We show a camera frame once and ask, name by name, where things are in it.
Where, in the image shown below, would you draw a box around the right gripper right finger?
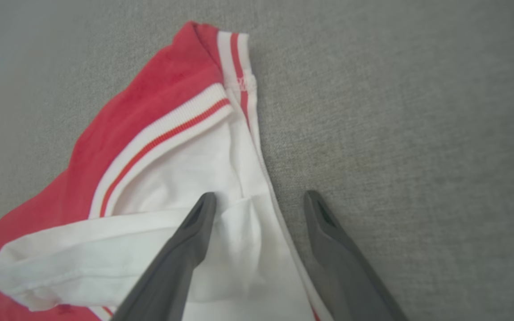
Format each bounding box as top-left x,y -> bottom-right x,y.
303,190 -> 410,321

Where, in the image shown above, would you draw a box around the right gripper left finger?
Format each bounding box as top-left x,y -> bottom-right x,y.
111,192 -> 218,321

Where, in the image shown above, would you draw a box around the red Bulls jersey white sleeves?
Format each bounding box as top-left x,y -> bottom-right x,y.
0,20 -> 336,321

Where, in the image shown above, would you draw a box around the grey fabric sofa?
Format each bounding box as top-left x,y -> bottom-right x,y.
0,0 -> 514,321

